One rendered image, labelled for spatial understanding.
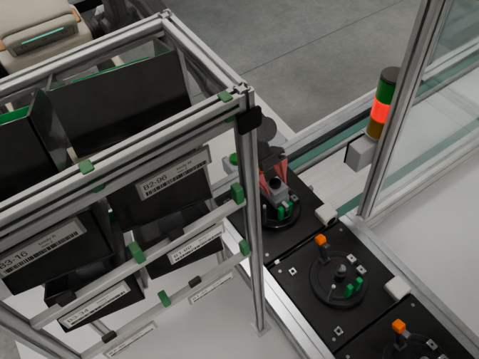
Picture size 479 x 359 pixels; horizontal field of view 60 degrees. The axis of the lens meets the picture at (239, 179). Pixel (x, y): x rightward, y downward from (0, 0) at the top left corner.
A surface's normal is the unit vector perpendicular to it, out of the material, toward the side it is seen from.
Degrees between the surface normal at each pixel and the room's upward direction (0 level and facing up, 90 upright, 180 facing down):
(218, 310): 0
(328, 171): 0
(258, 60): 0
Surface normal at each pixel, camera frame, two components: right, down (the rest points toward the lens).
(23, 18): 0.30, 0.01
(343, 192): -0.07, -0.59
